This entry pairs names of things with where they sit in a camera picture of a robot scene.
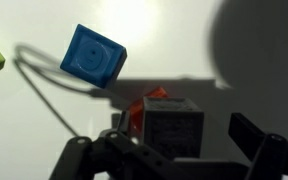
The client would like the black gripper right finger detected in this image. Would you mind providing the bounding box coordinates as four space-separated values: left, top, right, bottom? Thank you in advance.
228 112 288 180

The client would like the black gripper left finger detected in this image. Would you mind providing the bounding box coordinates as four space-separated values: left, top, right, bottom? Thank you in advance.
48 109 185 180

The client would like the gray cube block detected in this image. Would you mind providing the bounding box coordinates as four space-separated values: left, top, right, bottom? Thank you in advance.
142 96 205 159

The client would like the orange cube block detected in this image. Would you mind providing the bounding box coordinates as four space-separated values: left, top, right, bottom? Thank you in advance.
128 86 169 133

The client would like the blue cube block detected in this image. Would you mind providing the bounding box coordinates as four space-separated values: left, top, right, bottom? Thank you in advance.
59 23 128 89

